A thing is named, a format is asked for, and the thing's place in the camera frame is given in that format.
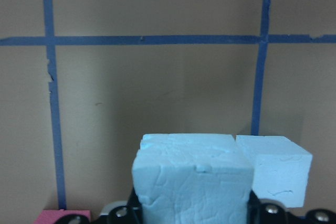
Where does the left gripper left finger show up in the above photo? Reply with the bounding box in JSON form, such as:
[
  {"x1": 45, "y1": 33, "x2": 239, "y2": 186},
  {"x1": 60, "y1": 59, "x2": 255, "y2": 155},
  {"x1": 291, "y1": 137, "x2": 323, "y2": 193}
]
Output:
[{"x1": 55, "y1": 189, "x2": 143, "y2": 224}]

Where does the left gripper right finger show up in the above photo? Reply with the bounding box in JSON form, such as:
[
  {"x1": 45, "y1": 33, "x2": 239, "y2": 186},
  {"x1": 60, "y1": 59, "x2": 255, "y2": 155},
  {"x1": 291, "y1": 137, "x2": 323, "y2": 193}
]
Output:
[{"x1": 246, "y1": 191, "x2": 335, "y2": 224}]

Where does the light blue block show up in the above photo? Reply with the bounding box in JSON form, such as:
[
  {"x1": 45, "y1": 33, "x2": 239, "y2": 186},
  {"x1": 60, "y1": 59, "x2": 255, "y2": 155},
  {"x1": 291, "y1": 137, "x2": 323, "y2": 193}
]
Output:
[
  {"x1": 236, "y1": 135, "x2": 313, "y2": 208},
  {"x1": 132, "y1": 134, "x2": 254, "y2": 223}
]

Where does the pink block far left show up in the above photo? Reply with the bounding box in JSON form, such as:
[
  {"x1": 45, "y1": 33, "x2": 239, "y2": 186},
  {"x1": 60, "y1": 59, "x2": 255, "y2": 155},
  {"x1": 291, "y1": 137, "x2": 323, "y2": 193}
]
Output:
[{"x1": 33, "y1": 209, "x2": 91, "y2": 224}]

